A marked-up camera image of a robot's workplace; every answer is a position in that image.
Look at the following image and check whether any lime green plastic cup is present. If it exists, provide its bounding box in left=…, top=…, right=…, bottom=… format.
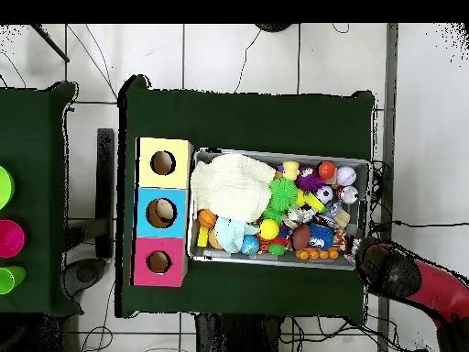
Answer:
left=0, top=265, right=27, bottom=295
left=0, top=165, right=16, bottom=211

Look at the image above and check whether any light blue fluffy cloth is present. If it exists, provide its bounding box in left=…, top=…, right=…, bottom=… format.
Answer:
left=213, top=216, right=259, bottom=254

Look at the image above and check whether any green spiky rubber ball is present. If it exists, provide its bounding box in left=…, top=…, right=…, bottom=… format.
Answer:
left=267, top=177, right=299, bottom=214

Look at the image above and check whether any cream muslin cloth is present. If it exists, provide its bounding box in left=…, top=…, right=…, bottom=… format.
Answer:
left=190, top=152, right=277, bottom=224

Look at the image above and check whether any silver mesh bin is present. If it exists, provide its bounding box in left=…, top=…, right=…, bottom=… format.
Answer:
left=186, top=147, right=373, bottom=271

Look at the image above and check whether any black power cable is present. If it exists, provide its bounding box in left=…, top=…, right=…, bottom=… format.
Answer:
left=367, top=218, right=469, bottom=231

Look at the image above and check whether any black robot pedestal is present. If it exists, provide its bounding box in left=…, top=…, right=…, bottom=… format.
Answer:
left=195, top=313, right=284, bottom=352

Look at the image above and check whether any grey stand base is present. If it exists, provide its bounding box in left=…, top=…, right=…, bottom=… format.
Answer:
left=62, top=257, right=108, bottom=299

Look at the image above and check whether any yellow plush duck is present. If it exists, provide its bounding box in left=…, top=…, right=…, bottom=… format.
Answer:
left=280, top=159, right=300, bottom=182

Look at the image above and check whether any wooden three-hole box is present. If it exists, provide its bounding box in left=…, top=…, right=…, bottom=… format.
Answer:
left=129, top=137, right=194, bottom=288

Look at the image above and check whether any dark green table cloth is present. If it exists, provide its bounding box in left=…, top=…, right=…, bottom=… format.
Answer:
left=115, top=74, right=376, bottom=325
left=0, top=81, right=83, bottom=317

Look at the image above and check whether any black upright panel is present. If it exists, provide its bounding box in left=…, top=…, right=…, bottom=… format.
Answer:
left=95, top=127, right=115, bottom=259

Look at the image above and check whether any black round fixture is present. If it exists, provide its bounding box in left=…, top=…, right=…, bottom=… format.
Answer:
left=255, top=23, right=293, bottom=33

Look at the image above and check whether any yellow smooth ball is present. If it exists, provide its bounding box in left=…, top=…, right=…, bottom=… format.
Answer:
left=257, top=218, right=280, bottom=241

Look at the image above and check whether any purple spiky monster toy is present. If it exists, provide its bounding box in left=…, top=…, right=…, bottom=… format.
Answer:
left=294, top=163, right=326, bottom=193

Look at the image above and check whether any pink plastic cup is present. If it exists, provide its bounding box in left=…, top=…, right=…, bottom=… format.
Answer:
left=0, top=218, right=27, bottom=259

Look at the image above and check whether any white baseball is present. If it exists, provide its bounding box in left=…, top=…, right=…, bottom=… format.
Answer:
left=335, top=166, right=357, bottom=187

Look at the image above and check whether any blue spiky rubber ball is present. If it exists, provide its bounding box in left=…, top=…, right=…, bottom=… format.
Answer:
left=306, top=221, right=335, bottom=250

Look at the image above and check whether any orange smooth ball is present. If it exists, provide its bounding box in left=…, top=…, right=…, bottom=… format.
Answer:
left=317, top=160, right=337, bottom=181

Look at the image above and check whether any black diagonal rod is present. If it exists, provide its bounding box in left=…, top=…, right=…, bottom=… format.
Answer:
left=30, top=23, right=71, bottom=63

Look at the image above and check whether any brown toy football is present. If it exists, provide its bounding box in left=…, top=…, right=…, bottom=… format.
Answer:
left=290, top=223, right=311, bottom=252

